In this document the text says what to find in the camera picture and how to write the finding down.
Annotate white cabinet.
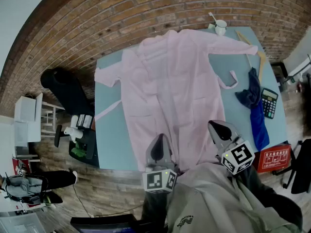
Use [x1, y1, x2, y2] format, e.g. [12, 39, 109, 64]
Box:
[13, 92, 44, 159]

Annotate pink robe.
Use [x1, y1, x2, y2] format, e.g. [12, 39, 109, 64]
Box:
[94, 29, 259, 172]

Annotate black and white printed box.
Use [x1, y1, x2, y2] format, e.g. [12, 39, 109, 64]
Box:
[75, 114, 94, 130]

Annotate person's left forearm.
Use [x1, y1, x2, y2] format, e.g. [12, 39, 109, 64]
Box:
[140, 190, 171, 228]

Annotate white toy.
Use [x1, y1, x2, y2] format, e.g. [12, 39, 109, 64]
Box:
[63, 115, 85, 143]

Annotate white mug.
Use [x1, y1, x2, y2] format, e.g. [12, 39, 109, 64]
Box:
[214, 19, 228, 36]

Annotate green plant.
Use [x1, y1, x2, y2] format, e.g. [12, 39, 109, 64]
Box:
[70, 142, 88, 158]

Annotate white wooden rack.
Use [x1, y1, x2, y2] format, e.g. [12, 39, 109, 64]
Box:
[41, 100, 65, 138]

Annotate bright blue cloth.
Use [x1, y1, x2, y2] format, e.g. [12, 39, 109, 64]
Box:
[249, 100, 270, 152]

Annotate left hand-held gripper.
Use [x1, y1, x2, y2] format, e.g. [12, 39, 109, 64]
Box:
[142, 133, 179, 194]

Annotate black calculator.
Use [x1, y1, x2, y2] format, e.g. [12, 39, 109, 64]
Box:
[260, 87, 279, 119]

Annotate navy cloth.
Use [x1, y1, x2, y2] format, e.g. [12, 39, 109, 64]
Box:
[234, 67, 262, 110]

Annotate black office chair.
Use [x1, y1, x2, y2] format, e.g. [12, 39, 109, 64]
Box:
[272, 138, 311, 195]

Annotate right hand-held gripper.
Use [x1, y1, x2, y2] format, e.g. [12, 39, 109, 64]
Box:
[207, 119, 256, 176]

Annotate red printed box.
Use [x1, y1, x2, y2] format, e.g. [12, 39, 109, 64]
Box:
[252, 143, 292, 174]

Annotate black monitor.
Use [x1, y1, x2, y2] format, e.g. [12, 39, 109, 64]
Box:
[70, 214, 146, 233]

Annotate person's beige vest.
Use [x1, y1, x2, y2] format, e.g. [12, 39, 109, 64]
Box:
[167, 163, 302, 233]

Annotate person's right forearm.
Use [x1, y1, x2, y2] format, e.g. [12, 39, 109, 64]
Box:
[239, 165, 303, 228]

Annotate black floor cable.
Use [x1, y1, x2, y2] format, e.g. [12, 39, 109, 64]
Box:
[72, 185, 144, 218]

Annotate black high-back chair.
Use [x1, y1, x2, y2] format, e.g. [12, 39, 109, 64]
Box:
[40, 67, 100, 168]

